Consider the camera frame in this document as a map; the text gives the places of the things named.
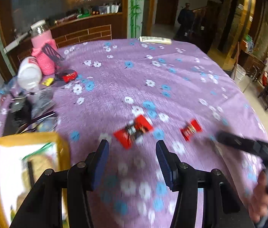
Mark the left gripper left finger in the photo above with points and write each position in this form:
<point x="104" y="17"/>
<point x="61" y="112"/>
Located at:
<point x="43" y="205"/>

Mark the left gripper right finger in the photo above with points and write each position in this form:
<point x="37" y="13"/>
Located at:
<point x="222" y="207"/>

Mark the round cracker green packet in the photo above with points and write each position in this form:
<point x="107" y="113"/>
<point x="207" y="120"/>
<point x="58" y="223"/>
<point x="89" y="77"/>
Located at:
<point x="35" y="163"/>

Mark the red candy small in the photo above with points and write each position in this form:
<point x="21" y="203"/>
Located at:
<point x="191" y="129"/>

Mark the red black candy wrapper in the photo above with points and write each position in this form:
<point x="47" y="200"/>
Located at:
<point x="132" y="131"/>

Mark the person's right hand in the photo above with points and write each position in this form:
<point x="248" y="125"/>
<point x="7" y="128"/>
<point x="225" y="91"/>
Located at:
<point x="258" y="206"/>

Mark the yellow cardboard box tray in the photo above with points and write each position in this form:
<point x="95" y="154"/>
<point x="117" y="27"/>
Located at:
<point x="12" y="149"/>

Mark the black small jar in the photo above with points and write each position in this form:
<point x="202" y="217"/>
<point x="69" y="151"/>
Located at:
<point x="20" y="113"/>

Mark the white round container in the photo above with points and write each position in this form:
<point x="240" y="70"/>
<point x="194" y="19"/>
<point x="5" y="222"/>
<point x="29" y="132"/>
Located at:
<point x="29" y="74"/>

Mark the red candy near bottle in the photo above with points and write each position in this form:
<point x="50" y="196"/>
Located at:
<point x="69" y="75"/>

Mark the purple floral tablecloth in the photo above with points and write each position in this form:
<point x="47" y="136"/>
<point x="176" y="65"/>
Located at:
<point x="169" y="85"/>

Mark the pink sleeved water bottle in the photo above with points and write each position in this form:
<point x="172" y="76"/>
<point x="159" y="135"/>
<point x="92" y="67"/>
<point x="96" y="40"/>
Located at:
<point x="43" y="43"/>

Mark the person standing in background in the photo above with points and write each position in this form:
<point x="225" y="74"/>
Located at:
<point x="185" y="19"/>

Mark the white remote control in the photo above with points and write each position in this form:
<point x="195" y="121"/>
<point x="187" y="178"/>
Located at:
<point x="155" y="40"/>

